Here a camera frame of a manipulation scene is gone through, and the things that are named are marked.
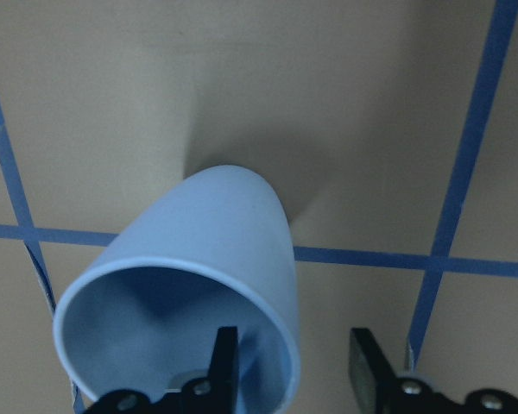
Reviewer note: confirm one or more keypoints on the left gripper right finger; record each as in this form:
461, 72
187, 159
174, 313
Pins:
370, 372

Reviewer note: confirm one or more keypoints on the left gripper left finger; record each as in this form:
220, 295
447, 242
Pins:
222, 377

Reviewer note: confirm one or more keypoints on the light blue plastic cup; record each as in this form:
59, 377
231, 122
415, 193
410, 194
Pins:
215, 251

